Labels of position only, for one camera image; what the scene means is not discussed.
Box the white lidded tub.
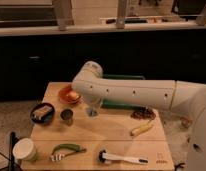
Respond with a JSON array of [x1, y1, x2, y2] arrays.
[[13, 138, 37, 162]]

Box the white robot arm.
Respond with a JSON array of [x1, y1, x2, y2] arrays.
[[72, 61, 206, 171]]

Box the green plastic tray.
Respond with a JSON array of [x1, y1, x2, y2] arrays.
[[102, 74, 145, 110]]

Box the brown woven trivet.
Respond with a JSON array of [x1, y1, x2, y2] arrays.
[[131, 108, 156, 120]]

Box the black bowl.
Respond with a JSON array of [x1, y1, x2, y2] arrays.
[[30, 103, 55, 125]]

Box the small metal cup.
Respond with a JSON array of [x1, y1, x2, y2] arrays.
[[60, 109, 73, 126]]

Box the green handled tongs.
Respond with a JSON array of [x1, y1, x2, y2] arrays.
[[50, 143, 87, 162]]

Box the black stand left edge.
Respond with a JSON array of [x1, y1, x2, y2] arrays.
[[8, 132, 19, 171]]

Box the white black dish brush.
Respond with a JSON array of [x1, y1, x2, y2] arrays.
[[99, 150, 148, 165]]

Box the orange bowl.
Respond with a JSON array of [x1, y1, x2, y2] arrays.
[[58, 84, 80, 104]]

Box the tan block in bowl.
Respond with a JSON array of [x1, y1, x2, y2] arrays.
[[33, 106, 52, 119]]

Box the bread roll in bowl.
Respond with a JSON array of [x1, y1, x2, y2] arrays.
[[68, 91, 80, 101]]

